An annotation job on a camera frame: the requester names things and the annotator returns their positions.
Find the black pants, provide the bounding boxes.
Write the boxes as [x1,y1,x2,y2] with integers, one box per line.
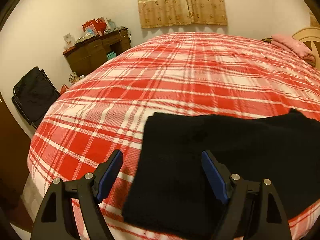
[122,109,319,239]

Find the brown wooden door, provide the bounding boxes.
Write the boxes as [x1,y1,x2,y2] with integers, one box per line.
[1,99,30,209]

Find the red plaid bed sheet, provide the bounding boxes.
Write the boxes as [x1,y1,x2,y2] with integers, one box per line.
[28,33,319,239]

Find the black folding chair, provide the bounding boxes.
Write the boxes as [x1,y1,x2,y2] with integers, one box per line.
[11,67,60,128]

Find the red plastic bag on floor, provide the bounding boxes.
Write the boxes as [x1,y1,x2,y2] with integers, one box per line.
[60,85,69,95]

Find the patterned bag on floor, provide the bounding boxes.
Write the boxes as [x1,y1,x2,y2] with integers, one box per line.
[69,72,82,85]

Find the dark wooden desk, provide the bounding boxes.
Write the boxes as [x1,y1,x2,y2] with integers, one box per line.
[63,27,131,76]

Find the pink folded quilt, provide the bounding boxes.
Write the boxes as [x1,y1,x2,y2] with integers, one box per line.
[271,34,316,67]

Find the teal box under desk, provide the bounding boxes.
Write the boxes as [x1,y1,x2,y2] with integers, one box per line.
[106,51,117,60]

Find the cream wooden headboard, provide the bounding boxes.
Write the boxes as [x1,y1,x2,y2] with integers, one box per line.
[293,27,320,70]

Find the red gift bag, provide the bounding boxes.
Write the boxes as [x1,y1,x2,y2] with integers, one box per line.
[82,18,107,35]

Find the beige window curtain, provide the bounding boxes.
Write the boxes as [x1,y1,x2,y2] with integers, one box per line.
[138,0,228,29]

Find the white photo frame card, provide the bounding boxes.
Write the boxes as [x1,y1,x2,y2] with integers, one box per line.
[63,33,75,50]

